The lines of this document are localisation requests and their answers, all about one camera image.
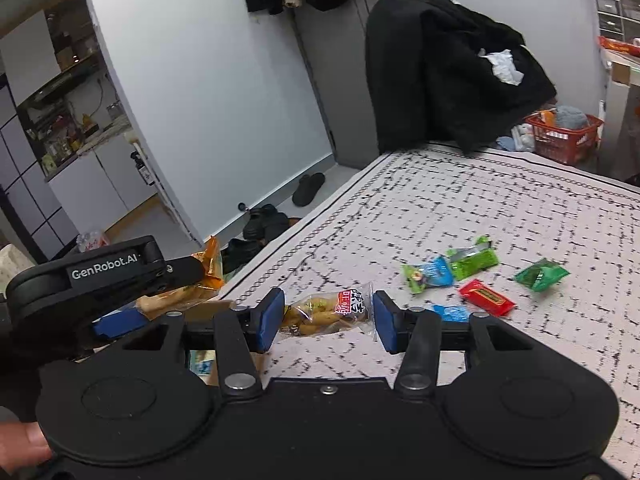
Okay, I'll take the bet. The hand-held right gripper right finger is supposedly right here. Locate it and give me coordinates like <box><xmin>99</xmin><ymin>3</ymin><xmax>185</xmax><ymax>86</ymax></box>
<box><xmin>372</xmin><ymin>290</ymin><xmax>538</xmax><ymax>396</ymax></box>

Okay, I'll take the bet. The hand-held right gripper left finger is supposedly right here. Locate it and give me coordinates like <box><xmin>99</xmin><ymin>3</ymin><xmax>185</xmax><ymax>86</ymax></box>
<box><xmin>120</xmin><ymin>287</ymin><xmax>286</xmax><ymax>396</ymax></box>

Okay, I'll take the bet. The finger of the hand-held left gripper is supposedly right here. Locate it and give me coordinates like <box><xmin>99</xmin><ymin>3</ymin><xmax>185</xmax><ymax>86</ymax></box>
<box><xmin>145</xmin><ymin>256</ymin><xmax>207</xmax><ymax>295</ymax></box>
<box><xmin>92</xmin><ymin>307</ymin><xmax>148</xmax><ymax>339</ymax></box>

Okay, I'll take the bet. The orange cracker packet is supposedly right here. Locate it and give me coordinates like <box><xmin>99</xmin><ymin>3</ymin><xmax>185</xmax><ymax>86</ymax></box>
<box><xmin>135</xmin><ymin>236</ymin><xmax>224</xmax><ymax>322</ymax></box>

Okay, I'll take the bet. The brown cardboard box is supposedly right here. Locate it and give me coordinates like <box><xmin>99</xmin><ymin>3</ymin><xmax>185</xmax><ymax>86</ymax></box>
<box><xmin>185</xmin><ymin>299</ymin><xmax>273</xmax><ymax>386</ymax></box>

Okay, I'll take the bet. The clear snack packet red label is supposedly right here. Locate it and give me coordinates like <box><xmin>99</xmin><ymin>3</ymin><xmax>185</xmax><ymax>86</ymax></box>
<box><xmin>276</xmin><ymin>282</ymin><xmax>376</xmax><ymax>342</ymax></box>

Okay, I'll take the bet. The blue green snack packet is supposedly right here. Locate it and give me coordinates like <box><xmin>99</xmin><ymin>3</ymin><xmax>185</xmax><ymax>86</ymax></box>
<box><xmin>404</xmin><ymin>255</ymin><xmax>455</xmax><ymax>295</ymax></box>

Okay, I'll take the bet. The small blue snack packet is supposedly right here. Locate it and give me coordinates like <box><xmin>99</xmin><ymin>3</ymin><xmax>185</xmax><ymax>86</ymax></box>
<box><xmin>432</xmin><ymin>304</ymin><xmax>471</xmax><ymax>323</ymax></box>

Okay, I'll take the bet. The light green snack packet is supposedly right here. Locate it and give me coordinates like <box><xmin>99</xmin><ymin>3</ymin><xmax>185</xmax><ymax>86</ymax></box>
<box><xmin>446</xmin><ymin>235</ymin><xmax>500</xmax><ymax>281</ymax></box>

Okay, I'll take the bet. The dark green snack packet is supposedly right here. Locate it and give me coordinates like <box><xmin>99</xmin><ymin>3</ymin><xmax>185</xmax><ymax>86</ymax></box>
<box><xmin>515</xmin><ymin>258</ymin><xmax>571</xmax><ymax>293</ymax></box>

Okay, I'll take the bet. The person's left hand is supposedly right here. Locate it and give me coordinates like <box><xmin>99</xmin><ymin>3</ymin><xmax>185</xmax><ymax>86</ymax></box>
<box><xmin>0</xmin><ymin>422</ymin><xmax>53</xmax><ymax>467</ymax></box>

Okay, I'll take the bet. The dotted tablecloth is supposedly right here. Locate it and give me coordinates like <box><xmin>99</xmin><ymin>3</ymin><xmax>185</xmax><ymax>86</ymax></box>
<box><xmin>0</xmin><ymin>245</ymin><xmax>38</xmax><ymax>286</ymax></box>

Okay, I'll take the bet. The black chunky shoe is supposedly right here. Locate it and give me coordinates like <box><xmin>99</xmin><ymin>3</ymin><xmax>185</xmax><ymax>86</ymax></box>
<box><xmin>220</xmin><ymin>237</ymin><xmax>266</xmax><ymax>273</ymax></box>
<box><xmin>242</xmin><ymin>204</ymin><xmax>291</xmax><ymax>243</ymax></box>

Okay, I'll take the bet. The pack of water bottles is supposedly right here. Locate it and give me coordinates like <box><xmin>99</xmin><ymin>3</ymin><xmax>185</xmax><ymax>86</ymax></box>
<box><xmin>75</xmin><ymin>230</ymin><xmax>111</xmax><ymax>256</ymax></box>

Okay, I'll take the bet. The black spray bottle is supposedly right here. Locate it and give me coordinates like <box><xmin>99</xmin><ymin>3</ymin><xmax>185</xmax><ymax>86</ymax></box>
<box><xmin>130</xmin><ymin>150</ymin><xmax>151</xmax><ymax>186</ymax></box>

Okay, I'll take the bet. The white kitchen cabinet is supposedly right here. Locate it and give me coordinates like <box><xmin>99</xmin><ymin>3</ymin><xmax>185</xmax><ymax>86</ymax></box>
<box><xmin>45</xmin><ymin>130</ymin><xmax>151</xmax><ymax>221</ymax></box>

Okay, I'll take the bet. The black slipper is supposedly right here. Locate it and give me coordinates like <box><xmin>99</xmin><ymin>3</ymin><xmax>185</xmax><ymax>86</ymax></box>
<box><xmin>292</xmin><ymin>172</ymin><xmax>326</xmax><ymax>207</ymax></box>

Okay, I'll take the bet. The grey door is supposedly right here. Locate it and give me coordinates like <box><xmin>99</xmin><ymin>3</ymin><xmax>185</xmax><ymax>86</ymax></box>
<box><xmin>290</xmin><ymin>0</ymin><xmax>421</xmax><ymax>171</ymax></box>

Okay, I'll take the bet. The red plastic basket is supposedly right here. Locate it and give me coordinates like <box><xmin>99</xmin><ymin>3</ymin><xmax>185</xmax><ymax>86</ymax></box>
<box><xmin>525</xmin><ymin>110</ymin><xmax>603</xmax><ymax>166</ymax></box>

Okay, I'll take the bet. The black coat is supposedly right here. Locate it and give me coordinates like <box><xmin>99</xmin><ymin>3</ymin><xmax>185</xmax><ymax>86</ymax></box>
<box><xmin>365</xmin><ymin>0</ymin><xmax>558</xmax><ymax>153</ymax></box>

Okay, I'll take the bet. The white cloth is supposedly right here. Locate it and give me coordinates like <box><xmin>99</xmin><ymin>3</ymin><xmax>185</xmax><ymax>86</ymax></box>
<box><xmin>479</xmin><ymin>49</ymin><xmax>525</xmax><ymax>86</ymax></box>

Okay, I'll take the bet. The white desk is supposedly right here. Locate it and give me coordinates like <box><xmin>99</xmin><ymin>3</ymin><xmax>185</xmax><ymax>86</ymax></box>
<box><xmin>597</xmin><ymin>47</ymin><xmax>640</xmax><ymax>181</ymax></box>

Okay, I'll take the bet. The red flat packet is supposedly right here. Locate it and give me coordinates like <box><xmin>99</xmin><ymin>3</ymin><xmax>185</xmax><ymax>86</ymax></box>
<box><xmin>597</xmin><ymin>35</ymin><xmax>640</xmax><ymax>58</ymax></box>

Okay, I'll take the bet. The grey drawer organizer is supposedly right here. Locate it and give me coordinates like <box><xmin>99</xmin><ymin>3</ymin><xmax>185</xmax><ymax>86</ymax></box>
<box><xmin>592</xmin><ymin>0</ymin><xmax>640</xmax><ymax>41</ymax></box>

